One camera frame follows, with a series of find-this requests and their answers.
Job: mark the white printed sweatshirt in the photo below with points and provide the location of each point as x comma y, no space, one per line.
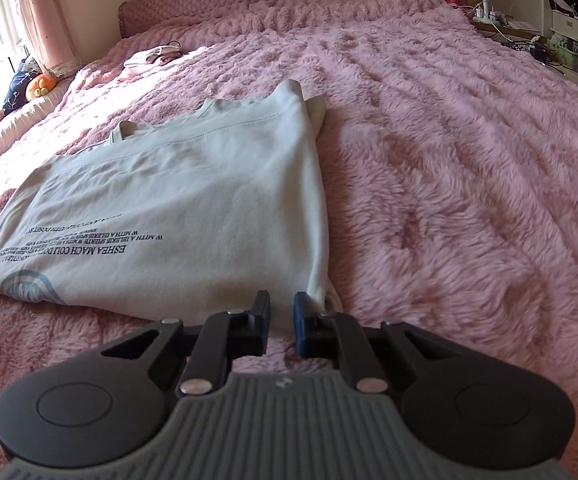
194,185

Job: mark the small folded white garment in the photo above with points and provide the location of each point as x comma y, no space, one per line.
149,56

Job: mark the pink curtain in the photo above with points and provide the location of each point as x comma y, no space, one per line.
59,10

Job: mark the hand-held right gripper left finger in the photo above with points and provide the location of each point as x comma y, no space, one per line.
261,312

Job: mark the pink fluffy blanket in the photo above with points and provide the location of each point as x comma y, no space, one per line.
444,185

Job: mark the orange plush toy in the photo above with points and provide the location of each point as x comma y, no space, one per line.
41,87

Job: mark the green basket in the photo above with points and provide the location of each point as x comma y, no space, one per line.
566,52

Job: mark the white duvet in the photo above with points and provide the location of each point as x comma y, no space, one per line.
9,135

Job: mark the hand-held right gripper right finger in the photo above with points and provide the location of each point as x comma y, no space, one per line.
300,312

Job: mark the dark blue floral pillow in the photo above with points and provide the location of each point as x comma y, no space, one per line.
18,87

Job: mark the wooden nightstand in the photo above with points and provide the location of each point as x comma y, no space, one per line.
514,27

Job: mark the pink quilted headboard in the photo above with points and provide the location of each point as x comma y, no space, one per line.
269,2

